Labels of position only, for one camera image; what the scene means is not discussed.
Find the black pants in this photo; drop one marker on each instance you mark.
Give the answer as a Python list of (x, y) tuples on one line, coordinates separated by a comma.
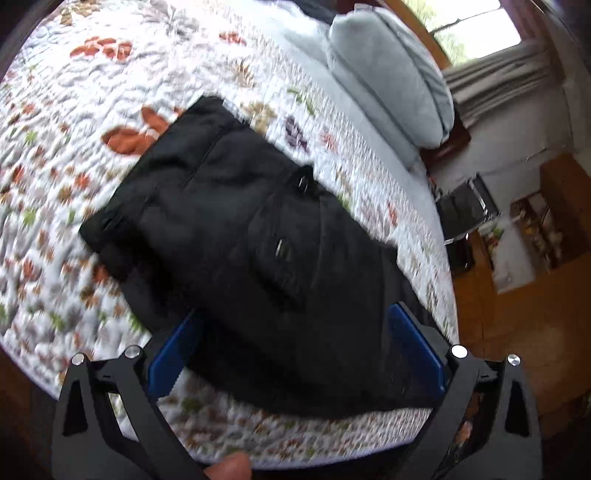
[(240, 258)]

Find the black metal-framed chair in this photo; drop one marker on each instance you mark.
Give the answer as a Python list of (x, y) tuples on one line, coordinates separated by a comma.
[(461, 207)]

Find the beige curtain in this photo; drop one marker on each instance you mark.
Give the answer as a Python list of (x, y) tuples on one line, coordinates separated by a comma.
[(503, 78)]

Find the grey pillow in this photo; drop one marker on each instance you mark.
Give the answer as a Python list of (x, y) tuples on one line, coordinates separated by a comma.
[(392, 78)]

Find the window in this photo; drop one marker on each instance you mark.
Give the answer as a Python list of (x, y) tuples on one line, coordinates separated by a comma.
[(466, 27)]

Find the floral quilted bedspread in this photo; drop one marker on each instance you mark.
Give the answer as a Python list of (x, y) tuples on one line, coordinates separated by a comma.
[(78, 152)]

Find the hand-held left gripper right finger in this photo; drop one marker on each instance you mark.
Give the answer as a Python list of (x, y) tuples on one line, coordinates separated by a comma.
[(418, 350)]

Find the wooden cabinet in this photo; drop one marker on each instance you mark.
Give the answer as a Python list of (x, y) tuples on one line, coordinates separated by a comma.
[(565, 203)]

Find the cluttered low shelf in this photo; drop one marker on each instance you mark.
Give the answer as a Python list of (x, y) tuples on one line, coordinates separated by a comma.
[(526, 235)]

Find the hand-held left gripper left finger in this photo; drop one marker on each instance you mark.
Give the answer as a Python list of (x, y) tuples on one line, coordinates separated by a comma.
[(171, 357)]

